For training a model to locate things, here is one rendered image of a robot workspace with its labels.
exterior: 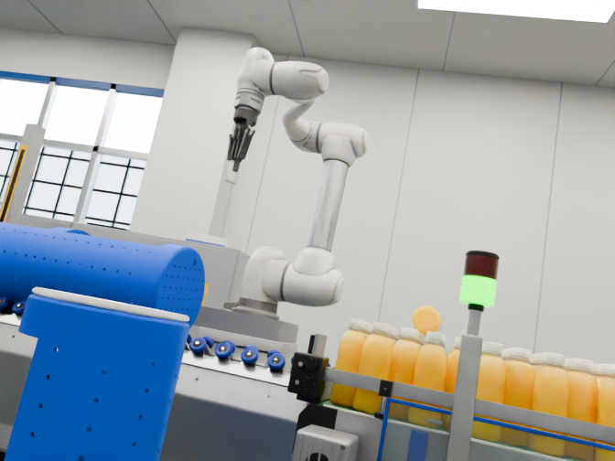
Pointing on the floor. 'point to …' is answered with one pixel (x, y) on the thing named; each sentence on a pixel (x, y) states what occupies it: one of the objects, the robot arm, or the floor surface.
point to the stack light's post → (464, 398)
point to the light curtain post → (22, 174)
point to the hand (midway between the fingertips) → (232, 172)
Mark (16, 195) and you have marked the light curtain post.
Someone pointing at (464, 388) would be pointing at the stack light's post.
